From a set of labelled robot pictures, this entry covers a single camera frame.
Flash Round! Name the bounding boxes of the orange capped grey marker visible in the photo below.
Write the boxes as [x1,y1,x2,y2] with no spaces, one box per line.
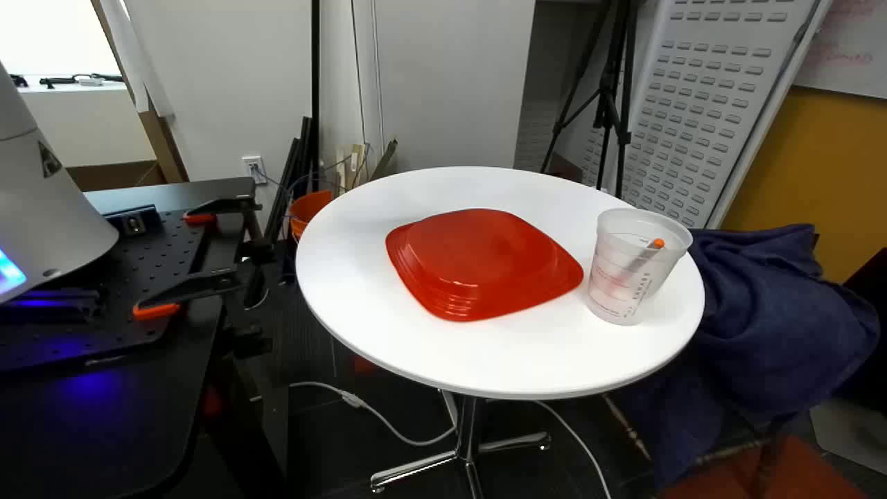
[617,239,664,281]

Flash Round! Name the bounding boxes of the red square plate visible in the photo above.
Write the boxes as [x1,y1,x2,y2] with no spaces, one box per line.
[386,208,581,321]

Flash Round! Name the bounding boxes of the dark blue cloth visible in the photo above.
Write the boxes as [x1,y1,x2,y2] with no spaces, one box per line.
[614,224,882,487]

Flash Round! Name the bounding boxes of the white floor cable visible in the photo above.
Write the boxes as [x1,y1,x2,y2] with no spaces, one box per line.
[287,378,463,451]

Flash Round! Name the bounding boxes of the orange bucket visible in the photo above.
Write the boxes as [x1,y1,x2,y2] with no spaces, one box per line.
[287,188,332,239]

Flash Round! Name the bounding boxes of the orange handled black clamp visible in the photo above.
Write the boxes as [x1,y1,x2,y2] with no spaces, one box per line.
[131,269,242,321]

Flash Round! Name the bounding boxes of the white perforated panel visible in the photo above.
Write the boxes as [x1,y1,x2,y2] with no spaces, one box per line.
[621,0,832,226]

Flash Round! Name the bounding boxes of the black perforated work bench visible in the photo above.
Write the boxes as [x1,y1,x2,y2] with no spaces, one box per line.
[0,177,279,499]

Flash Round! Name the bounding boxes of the clear plastic measuring cup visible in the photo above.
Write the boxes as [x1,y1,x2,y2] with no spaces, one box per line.
[588,208,692,325]

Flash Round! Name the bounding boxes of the black tripod stand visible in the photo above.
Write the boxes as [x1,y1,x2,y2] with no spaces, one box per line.
[541,0,639,188]

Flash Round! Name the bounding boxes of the white robot base cone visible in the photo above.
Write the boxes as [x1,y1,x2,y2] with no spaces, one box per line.
[0,66,118,301]

